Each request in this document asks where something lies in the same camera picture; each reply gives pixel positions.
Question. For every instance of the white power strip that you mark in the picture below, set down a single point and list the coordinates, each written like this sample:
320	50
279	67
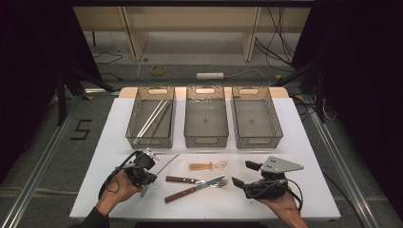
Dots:
210	76

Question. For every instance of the aluminium floor rail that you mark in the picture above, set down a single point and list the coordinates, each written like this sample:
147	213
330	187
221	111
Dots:
38	177
348	177

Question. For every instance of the white chopstick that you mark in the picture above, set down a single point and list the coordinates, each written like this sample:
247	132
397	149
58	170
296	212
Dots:
150	118
155	118

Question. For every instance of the person's right hand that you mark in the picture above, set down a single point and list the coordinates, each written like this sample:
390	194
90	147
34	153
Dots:
285	207

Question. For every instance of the yellow tape roll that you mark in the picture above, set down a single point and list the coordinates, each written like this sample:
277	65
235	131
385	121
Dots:
152	70

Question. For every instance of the grey mesh bin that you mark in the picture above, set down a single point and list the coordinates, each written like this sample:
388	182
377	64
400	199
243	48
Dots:
149	143

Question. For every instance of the smoky transparent plastic bin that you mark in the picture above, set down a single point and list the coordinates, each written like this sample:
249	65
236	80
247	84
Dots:
256	126
206	126

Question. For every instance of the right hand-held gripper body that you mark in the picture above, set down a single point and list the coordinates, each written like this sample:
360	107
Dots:
272	190

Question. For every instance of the metal chopstick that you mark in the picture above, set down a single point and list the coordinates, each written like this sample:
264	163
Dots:
162	118

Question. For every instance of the beige wooden desk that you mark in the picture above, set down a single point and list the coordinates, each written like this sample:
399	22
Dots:
190	19

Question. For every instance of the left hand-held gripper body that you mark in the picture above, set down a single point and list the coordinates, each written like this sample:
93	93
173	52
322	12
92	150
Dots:
139	167

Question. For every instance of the black metal stand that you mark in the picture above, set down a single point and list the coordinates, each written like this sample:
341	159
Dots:
61	95
320	95

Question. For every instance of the black curtain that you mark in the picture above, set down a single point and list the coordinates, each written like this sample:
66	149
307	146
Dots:
31	63
364	79

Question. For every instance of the person's left hand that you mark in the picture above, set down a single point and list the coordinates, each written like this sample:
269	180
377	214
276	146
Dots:
117	193

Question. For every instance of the amber plastic spoon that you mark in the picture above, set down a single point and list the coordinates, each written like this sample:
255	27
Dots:
199	166

